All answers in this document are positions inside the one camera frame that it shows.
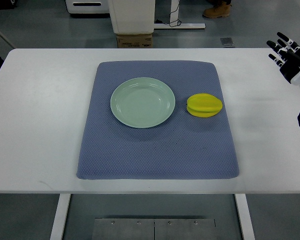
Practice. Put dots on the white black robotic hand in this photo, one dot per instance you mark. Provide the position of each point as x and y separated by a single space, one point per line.
287 58

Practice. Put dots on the yellow starfruit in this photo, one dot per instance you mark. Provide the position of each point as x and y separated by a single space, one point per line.
204 105

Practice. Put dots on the grey floor outlet plate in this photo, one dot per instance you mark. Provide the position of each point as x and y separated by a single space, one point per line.
227 42

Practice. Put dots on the pale green plate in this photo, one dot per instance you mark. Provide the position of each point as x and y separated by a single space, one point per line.
142 102

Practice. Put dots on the tan work boot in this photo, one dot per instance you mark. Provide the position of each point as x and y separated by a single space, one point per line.
219 9

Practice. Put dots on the blue textured mat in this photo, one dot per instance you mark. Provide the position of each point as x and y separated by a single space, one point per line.
184 147

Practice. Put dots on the white desk foot bar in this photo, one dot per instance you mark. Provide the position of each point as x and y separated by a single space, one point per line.
183 26

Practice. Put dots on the cardboard box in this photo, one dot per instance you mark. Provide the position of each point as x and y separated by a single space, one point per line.
134 41

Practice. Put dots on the white cabinet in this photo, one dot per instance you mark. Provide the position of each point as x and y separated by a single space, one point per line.
130 17

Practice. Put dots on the white right table leg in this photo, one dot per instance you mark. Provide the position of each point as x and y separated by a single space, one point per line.
245 221

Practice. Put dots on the white table leg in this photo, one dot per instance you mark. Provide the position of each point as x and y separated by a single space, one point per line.
245 221
60 217

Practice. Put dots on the white appliance with slot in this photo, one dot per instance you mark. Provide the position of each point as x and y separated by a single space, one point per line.
87 6

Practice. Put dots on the white left table leg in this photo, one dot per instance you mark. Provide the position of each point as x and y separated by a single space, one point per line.
60 217

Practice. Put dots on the metal base plate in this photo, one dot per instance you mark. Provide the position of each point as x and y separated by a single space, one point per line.
154 229

